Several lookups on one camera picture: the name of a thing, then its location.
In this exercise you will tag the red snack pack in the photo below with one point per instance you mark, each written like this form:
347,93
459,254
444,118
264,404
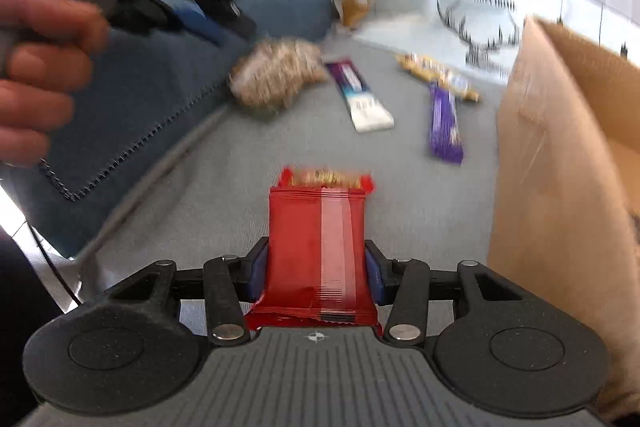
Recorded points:
316,272

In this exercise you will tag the open cardboard box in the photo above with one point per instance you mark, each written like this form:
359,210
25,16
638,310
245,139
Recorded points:
566,219

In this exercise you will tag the white purple snack bar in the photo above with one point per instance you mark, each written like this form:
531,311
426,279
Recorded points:
366,112

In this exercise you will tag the person's left hand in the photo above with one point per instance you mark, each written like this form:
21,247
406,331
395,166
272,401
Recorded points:
40,77

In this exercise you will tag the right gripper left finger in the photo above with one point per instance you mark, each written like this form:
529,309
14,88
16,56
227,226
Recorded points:
223,284

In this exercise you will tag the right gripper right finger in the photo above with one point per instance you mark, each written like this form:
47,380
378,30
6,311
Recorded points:
408,287

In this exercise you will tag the purple candy pack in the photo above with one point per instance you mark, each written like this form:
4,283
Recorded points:
445,142

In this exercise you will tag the blue sofa armrest cushion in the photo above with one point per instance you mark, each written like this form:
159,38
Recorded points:
147,92

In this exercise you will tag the clear puffed grain snack bag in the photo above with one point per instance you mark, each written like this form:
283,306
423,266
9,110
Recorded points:
275,71

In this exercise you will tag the yellow candy pack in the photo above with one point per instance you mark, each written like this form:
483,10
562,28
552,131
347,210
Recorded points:
427,69

